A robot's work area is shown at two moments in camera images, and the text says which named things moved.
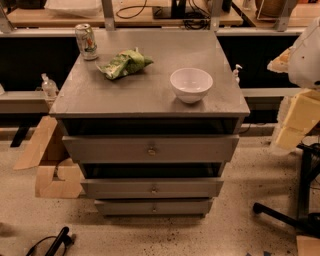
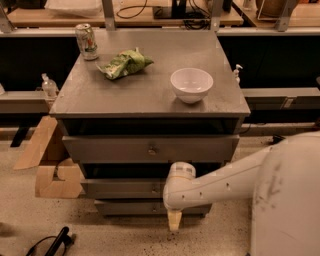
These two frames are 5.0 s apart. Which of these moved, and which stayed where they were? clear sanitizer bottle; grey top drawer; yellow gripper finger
Moved: yellow gripper finger
Stayed: clear sanitizer bottle; grey top drawer
